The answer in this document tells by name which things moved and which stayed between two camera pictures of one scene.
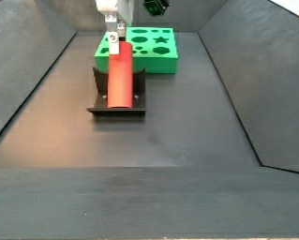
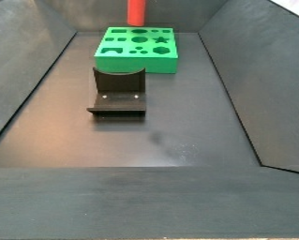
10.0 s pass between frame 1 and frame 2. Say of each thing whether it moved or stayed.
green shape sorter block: stayed
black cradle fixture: stayed
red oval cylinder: moved
